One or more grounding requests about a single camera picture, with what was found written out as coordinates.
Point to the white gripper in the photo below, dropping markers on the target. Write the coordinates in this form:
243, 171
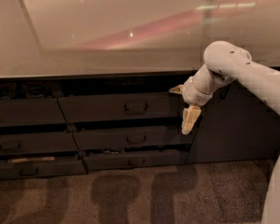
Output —
192, 94

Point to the dark drawer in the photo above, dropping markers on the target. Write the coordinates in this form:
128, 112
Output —
120, 138
22, 112
136, 159
36, 143
41, 169
119, 106

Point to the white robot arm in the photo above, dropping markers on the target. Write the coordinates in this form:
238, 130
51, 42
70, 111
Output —
223, 63

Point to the dark cabinet door right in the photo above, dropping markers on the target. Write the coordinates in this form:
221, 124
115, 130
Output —
235, 125

